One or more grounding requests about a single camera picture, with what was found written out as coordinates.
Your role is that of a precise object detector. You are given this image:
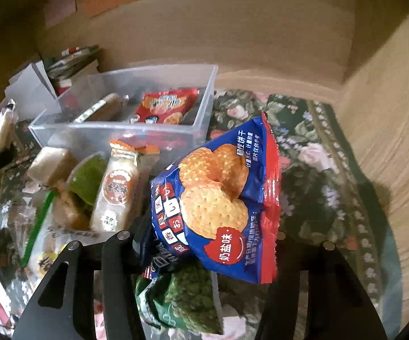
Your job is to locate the blue cracker snack packet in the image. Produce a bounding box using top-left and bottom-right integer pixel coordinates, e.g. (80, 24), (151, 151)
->
(151, 114), (281, 284)

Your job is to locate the beige powder snack bag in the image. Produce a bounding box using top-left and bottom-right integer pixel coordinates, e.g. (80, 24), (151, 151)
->
(72, 93), (124, 124)

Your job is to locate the red cracker snack packet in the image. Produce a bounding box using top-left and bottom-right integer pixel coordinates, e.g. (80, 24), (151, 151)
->
(129, 88), (199, 125)

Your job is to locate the green pea snack packet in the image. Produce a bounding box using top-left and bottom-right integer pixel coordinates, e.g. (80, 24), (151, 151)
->
(134, 262), (224, 335)

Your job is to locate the beige wafer block packet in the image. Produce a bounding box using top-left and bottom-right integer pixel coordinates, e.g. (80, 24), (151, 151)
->
(27, 146), (78, 186)

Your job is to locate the clear zip bag green seal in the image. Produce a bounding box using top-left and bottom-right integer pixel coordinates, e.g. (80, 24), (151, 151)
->
(0, 182), (112, 286)

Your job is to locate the white paper sheets stack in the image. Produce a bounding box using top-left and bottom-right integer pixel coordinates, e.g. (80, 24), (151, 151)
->
(0, 61), (61, 120)

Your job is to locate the cream orange biscuit packet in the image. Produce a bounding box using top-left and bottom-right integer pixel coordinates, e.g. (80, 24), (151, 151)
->
(90, 140), (160, 233)

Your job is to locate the green jelly cup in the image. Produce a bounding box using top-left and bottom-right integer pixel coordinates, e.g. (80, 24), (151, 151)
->
(66, 152), (108, 207)

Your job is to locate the floral dark green tablecloth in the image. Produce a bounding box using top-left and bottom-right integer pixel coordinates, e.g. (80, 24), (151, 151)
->
(0, 89), (402, 339)

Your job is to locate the stack of books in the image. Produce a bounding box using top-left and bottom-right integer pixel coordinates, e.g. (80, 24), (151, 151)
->
(46, 45), (100, 96)

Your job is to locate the pink sticky note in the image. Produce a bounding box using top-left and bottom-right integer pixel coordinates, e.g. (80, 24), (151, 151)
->
(44, 0), (77, 28)

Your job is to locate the clear plastic storage bin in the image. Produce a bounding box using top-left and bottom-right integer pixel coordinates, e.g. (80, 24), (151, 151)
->
(28, 64), (218, 167)

